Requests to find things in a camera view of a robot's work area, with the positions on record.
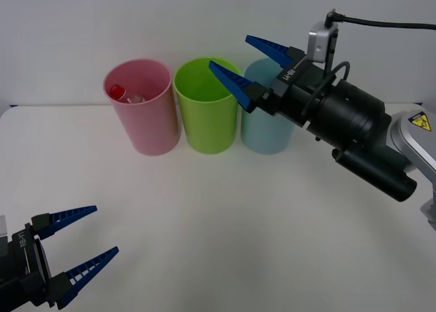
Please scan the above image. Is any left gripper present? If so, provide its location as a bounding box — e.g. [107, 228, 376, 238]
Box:
[0, 205, 120, 312]

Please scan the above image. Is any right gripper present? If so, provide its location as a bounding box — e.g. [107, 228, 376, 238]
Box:
[208, 35, 337, 129]

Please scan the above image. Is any clear bottle with red cap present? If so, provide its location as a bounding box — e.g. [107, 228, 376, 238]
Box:
[108, 83, 148, 105]

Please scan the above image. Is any pale blue plastic bin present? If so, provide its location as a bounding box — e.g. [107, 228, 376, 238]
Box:
[240, 57, 296, 156]

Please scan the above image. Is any green plastic bin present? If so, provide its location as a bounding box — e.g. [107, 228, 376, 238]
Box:
[172, 57, 243, 155]

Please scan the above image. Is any pink plastic bin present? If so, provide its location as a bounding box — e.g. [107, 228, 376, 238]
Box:
[103, 59, 182, 157]

